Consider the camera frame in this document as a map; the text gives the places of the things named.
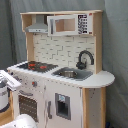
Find grey toy sink basin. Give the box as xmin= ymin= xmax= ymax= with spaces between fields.
xmin=53 ymin=67 xmax=92 ymax=81

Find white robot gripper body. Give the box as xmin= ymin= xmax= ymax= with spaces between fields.
xmin=0 ymin=76 xmax=9 ymax=113

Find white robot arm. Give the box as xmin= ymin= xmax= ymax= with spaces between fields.
xmin=0 ymin=70 xmax=37 ymax=128

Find toy oven door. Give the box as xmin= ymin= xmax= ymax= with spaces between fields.
xmin=13 ymin=89 xmax=41 ymax=123

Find black toy faucet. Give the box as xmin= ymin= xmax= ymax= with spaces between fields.
xmin=76 ymin=50 xmax=94 ymax=70

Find white toy microwave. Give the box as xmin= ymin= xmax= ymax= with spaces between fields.
xmin=47 ymin=14 xmax=93 ymax=36

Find toy ice dispenser panel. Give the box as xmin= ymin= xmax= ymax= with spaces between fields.
xmin=55 ymin=93 xmax=71 ymax=120

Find grey toy range hood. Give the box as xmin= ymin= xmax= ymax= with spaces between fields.
xmin=25 ymin=15 xmax=48 ymax=33

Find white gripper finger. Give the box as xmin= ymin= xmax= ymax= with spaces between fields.
xmin=0 ymin=70 xmax=21 ymax=91

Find right red stove knob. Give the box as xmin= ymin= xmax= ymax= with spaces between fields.
xmin=32 ymin=81 xmax=37 ymax=87

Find black toy stovetop red burners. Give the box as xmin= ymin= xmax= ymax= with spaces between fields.
xmin=20 ymin=61 xmax=56 ymax=73

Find grey cabinet door handle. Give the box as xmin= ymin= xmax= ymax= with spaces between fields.
xmin=47 ymin=101 xmax=52 ymax=119

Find wooden toy play kitchen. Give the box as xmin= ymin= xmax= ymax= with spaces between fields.
xmin=8 ymin=10 xmax=115 ymax=128

